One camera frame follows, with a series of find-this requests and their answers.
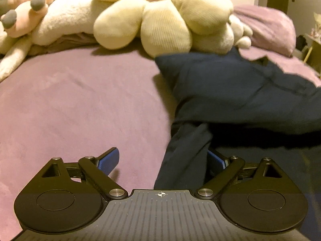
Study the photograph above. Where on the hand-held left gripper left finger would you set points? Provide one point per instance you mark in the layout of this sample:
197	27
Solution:
110	160

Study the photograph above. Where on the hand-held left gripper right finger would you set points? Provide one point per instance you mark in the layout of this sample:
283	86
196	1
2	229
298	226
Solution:
216	161

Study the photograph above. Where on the dark navy garment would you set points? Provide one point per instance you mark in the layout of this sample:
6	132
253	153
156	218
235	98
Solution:
225	90

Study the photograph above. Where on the purple bed blanket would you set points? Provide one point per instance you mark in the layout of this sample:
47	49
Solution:
75	100

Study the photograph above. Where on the small white plush toy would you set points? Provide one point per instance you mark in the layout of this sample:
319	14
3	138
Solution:
240	34

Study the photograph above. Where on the purple pillow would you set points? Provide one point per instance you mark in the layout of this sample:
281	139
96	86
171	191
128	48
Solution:
268	27

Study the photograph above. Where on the black bag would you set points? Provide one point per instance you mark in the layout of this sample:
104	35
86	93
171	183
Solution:
302	44

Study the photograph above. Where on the yellow side shelf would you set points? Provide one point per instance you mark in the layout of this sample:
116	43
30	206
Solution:
314	52

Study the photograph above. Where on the large white plush with pink feet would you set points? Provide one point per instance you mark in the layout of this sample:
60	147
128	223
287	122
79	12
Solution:
65	17

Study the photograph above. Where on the cream flower plush cushion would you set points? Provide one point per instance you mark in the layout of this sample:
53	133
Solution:
163	17

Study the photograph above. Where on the wrapped bouquet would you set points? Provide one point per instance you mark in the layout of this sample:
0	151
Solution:
318	25

